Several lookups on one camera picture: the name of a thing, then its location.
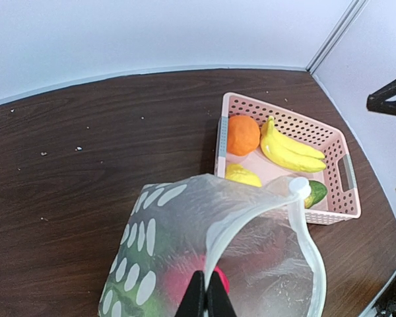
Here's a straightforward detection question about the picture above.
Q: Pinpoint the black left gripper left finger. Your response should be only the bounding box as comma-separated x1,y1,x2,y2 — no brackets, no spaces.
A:
175,271,206,317

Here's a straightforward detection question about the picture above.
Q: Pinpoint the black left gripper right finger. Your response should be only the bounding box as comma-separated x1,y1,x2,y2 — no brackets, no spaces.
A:
207,271,237,317

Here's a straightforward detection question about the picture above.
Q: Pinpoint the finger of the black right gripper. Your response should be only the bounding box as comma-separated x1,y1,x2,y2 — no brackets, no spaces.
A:
366,79,396,116

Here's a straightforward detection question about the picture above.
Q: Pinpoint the red toy apple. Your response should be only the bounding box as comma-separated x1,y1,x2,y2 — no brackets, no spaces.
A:
163,254,229,308

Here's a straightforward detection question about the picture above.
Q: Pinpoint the clear polka dot zip bag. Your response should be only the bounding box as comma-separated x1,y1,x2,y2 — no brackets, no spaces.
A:
98,174,327,316

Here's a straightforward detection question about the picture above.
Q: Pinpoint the green orange toy mango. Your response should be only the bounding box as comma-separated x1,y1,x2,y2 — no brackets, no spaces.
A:
304,180,327,209

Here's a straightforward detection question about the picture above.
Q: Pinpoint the yellow toy banana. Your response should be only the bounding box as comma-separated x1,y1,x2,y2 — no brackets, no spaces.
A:
260,116,327,173

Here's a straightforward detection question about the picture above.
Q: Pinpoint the green striped toy watermelon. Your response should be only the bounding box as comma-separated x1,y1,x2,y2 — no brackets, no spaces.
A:
102,250,166,316

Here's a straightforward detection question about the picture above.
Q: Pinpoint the pink perforated plastic basket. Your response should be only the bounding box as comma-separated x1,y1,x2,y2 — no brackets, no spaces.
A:
214,92,361,225

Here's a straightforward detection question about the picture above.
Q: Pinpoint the yellow toy lemon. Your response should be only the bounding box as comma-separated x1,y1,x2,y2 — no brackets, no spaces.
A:
225,164,262,188

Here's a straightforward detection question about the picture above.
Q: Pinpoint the orange toy fruit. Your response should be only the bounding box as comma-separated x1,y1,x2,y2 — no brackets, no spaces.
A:
227,116,260,157

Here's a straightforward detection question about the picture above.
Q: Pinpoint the right aluminium corner post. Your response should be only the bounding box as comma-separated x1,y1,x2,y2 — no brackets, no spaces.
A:
306,0,368,75

